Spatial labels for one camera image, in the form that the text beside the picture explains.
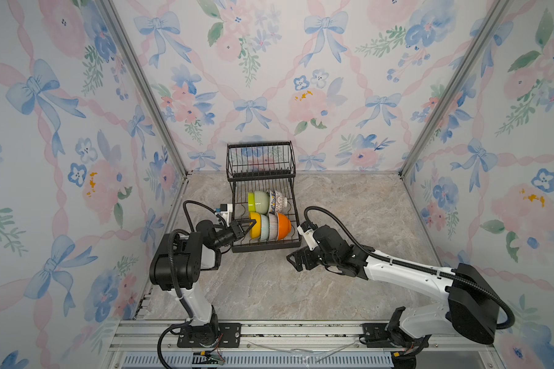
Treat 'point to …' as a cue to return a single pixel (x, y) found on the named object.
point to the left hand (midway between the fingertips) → (257, 223)
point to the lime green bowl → (251, 199)
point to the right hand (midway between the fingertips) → (297, 252)
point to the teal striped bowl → (265, 227)
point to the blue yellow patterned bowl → (272, 197)
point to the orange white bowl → (284, 226)
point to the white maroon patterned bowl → (281, 202)
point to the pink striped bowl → (273, 227)
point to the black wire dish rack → (263, 175)
